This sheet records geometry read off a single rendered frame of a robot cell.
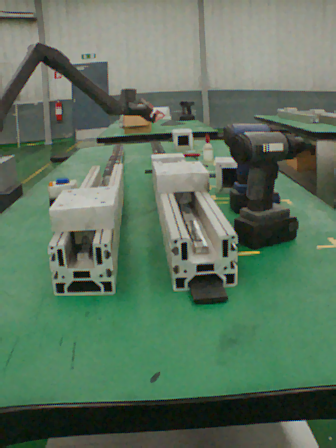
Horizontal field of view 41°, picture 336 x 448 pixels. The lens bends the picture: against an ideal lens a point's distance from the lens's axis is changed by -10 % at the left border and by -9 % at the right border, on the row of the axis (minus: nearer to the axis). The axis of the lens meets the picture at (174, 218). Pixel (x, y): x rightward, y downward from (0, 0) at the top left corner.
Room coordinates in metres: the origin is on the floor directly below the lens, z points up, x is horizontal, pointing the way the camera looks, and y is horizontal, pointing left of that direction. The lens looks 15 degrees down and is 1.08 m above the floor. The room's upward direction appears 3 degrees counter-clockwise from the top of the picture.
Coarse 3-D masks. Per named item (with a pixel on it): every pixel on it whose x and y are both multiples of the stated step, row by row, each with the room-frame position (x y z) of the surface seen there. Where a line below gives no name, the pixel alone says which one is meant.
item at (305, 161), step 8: (128, 120) 3.65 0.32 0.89; (136, 120) 3.64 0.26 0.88; (144, 120) 3.64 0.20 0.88; (128, 128) 3.67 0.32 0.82; (136, 128) 3.67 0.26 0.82; (144, 128) 3.67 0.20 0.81; (304, 152) 4.97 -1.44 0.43; (312, 152) 4.97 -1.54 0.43; (288, 160) 5.39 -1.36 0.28; (296, 160) 4.99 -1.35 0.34; (304, 160) 4.97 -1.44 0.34; (312, 160) 4.97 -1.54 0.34; (296, 168) 4.99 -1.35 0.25; (304, 168) 4.97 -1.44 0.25; (312, 168) 4.97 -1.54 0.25
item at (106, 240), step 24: (96, 168) 1.42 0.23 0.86; (120, 168) 1.38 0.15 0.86; (120, 192) 1.19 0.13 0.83; (120, 216) 1.09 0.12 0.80; (72, 240) 0.77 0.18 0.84; (96, 240) 0.69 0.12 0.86; (72, 264) 0.70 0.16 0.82; (96, 264) 0.68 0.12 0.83; (72, 288) 0.69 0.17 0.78; (96, 288) 0.69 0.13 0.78
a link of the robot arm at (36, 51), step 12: (36, 48) 1.80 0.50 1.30; (48, 48) 1.83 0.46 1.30; (24, 60) 1.79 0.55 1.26; (36, 60) 1.80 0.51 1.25; (48, 60) 1.86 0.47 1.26; (24, 72) 1.77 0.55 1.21; (12, 84) 1.74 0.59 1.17; (24, 84) 1.77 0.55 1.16; (0, 96) 1.72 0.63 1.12; (12, 96) 1.73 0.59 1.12; (0, 108) 1.69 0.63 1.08; (0, 120) 1.67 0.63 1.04; (0, 132) 1.66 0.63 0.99
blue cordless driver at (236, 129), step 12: (228, 132) 1.14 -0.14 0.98; (240, 132) 1.14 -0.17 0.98; (252, 132) 1.14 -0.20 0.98; (264, 132) 1.14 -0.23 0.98; (228, 144) 1.15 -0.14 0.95; (240, 168) 1.16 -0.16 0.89; (240, 180) 1.16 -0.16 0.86; (240, 192) 1.14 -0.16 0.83; (276, 192) 1.14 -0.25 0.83; (240, 204) 1.13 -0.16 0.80
